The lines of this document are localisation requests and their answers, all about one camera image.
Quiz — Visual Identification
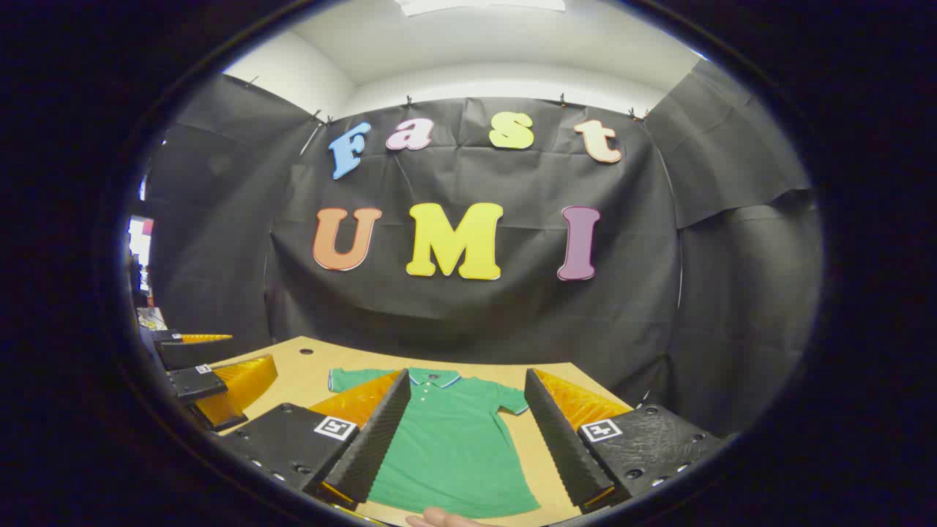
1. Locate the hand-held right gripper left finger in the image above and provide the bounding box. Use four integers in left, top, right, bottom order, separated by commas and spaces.
218, 368, 412, 512

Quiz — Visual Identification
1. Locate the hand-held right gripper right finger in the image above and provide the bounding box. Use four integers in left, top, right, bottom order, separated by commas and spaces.
523, 367, 727, 515

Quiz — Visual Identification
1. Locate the green T-shirt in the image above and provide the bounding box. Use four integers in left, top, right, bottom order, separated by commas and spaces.
327, 366, 541, 519

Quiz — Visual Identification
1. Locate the black backdrop cloth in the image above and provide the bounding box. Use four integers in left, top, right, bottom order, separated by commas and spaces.
143, 59, 824, 440

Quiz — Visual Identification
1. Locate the white ceiling light panel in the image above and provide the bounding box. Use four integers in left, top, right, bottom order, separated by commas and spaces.
395, 0, 567, 17

